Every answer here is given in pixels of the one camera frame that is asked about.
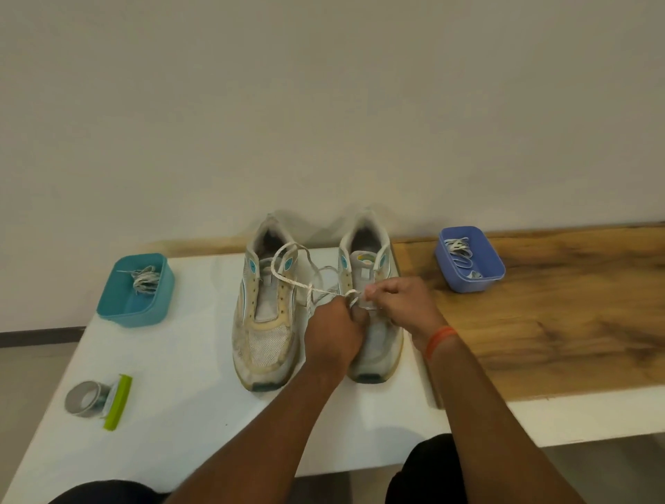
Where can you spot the person's left hand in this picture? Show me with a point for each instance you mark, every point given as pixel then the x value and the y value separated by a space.
pixel 332 337

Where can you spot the person's right hand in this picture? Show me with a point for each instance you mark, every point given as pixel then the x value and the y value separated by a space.
pixel 408 306

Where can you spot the worn white sneaker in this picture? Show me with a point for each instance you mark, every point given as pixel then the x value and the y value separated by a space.
pixel 379 353
pixel 265 353

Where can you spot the person's right forearm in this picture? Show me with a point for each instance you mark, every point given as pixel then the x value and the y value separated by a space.
pixel 493 431

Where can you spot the person's left forearm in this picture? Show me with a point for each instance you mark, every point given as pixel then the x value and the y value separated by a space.
pixel 260 446

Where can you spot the orange thread wristband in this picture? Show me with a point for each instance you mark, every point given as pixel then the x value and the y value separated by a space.
pixel 440 341

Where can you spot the blue plastic container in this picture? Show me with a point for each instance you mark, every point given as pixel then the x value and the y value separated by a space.
pixel 491 265

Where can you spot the black trousers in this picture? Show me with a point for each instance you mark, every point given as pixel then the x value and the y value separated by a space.
pixel 431 472

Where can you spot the teal plastic container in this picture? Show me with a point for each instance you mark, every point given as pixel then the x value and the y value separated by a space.
pixel 122 311

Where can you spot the green utility cutter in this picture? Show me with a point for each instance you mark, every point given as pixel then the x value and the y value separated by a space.
pixel 118 402

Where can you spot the grey tape roll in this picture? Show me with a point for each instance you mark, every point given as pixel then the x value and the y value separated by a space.
pixel 75 405

